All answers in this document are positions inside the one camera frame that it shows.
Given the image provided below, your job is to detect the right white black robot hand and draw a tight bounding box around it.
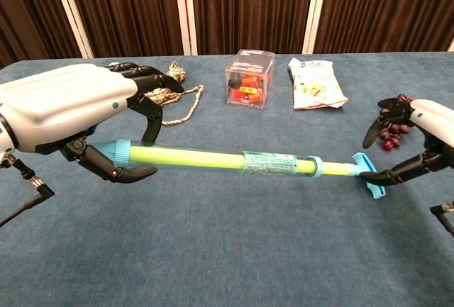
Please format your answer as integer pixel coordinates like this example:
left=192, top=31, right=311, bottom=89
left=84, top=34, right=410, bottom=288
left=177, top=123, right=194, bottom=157
left=360, top=97, right=454, bottom=189

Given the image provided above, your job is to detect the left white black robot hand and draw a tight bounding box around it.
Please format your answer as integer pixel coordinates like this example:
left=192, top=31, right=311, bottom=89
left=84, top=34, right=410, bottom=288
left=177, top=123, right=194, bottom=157
left=0, top=61, right=185, bottom=184

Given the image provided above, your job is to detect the blue yellow water pump toy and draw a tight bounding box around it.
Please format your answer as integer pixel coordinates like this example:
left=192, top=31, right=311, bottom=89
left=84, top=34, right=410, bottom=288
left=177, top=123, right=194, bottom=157
left=92, top=138, right=387, bottom=200

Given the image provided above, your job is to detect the dark red plastic grape bunch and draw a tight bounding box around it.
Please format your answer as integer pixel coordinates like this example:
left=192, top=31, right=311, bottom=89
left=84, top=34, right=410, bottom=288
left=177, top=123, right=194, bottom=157
left=379, top=94, right=414, bottom=152

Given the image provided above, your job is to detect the brown fabric screen panel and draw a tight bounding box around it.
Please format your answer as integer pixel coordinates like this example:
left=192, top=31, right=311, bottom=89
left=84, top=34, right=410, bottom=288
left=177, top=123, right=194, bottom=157
left=303, top=0, right=454, bottom=55
left=183, top=0, right=322, bottom=56
left=0, top=0, right=94, bottom=70
left=58, top=0, right=192, bottom=59

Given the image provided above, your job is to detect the white snack bag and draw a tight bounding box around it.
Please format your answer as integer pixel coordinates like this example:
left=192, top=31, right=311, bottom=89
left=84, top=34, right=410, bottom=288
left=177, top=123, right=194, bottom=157
left=287, top=57, right=349, bottom=111

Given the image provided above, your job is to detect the clear box with orange parts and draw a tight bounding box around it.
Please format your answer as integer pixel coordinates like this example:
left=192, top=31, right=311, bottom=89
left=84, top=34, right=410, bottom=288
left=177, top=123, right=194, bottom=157
left=225, top=49, right=276, bottom=111

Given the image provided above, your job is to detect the black cable with metal connector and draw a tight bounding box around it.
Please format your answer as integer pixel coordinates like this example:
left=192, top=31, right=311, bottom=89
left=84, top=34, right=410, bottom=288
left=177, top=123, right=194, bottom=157
left=429, top=200, right=454, bottom=237
left=0, top=153, right=56, bottom=228

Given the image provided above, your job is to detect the coiled beige braided rope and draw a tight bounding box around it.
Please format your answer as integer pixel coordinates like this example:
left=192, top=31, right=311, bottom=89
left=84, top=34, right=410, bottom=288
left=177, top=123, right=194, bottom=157
left=143, top=60, right=206, bottom=126

